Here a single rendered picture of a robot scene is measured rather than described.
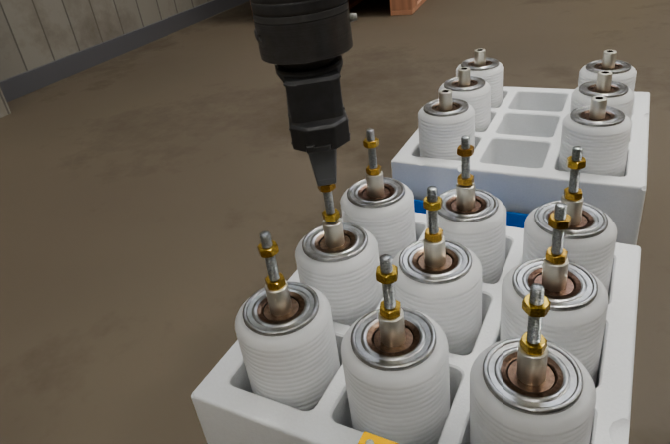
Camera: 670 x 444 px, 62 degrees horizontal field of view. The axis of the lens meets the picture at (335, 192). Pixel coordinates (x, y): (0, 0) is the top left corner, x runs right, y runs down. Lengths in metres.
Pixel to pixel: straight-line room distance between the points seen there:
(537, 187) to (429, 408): 0.49
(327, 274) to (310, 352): 0.10
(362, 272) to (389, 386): 0.17
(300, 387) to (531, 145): 0.63
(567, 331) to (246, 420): 0.31
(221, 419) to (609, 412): 0.36
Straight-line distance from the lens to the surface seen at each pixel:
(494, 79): 1.16
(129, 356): 0.97
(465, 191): 0.67
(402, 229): 0.71
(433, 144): 0.96
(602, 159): 0.92
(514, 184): 0.92
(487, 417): 0.48
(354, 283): 0.62
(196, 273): 1.09
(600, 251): 0.65
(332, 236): 0.62
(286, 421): 0.56
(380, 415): 0.52
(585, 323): 0.55
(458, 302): 0.58
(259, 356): 0.55
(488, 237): 0.67
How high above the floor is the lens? 0.61
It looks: 29 degrees down
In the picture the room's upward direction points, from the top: 8 degrees counter-clockwise
